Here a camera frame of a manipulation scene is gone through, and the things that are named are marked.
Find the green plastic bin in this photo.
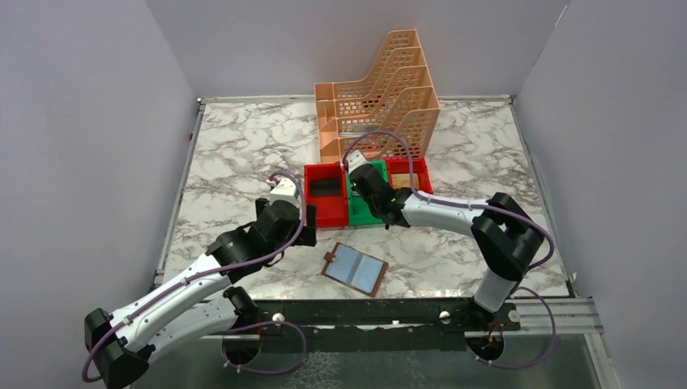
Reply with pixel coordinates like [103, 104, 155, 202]
[345, 160, 388, 226]

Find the red bin with black card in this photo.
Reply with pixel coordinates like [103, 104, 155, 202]
[304, 163, 349, 229]

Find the red bin with gold card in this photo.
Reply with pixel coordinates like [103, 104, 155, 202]
[385, 157, 433, 194]

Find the brown leather card holder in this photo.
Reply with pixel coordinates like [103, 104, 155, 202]
[321, 242, 389, 297]

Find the peach plastic file organizer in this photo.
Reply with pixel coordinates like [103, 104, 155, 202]
[314, 29, 441, 164]

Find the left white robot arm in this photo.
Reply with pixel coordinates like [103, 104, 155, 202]
[82, 199, 317, 388]

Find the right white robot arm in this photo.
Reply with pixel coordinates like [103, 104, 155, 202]
[347, 160, 550, 330]

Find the black card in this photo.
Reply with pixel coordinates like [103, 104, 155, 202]
[309, 178, 341, 197]

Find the gold card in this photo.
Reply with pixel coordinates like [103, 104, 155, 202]
[391, 173, 420, 189]

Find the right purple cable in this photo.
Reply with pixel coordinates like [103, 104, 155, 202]
[340, 130, 558, 371]

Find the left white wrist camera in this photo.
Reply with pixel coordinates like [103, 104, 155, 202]
[268, 177, 300, 206]

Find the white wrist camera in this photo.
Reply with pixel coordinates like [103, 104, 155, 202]
[268, 177, 300, 206]
[342, 150, 369, 173]

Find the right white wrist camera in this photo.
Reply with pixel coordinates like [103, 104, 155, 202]
[342, 150, 369, 173]

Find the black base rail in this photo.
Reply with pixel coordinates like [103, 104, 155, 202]
[213, 297, 521, 353]

